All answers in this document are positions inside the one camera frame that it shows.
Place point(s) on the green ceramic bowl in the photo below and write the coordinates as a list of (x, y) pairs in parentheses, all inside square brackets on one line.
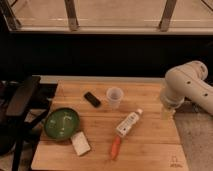
[(61, 124)]

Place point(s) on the small black box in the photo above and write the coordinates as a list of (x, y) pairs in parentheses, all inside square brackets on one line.
[(92, 99)]

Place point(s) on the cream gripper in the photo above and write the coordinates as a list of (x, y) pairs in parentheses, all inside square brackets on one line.
[(167, 112)]

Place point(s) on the white sponge block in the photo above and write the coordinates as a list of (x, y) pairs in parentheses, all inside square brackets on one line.
[(80, 143)]

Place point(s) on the white labelled bottle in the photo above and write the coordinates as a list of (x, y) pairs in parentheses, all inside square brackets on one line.
[(125, 126)]

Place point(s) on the black office chair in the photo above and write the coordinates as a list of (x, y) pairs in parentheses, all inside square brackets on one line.
[(14, 130)]

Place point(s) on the translucent plastic cup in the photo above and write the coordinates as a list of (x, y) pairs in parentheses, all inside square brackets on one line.
[(114, 96)]

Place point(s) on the wooden cutting board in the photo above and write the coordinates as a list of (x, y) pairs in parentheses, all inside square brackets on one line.
[(152, 145)]

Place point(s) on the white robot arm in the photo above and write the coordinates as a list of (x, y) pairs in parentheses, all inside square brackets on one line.
[(186, 81)]

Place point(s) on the metal window frame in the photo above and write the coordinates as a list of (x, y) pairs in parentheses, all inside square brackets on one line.
[(173, 17)]

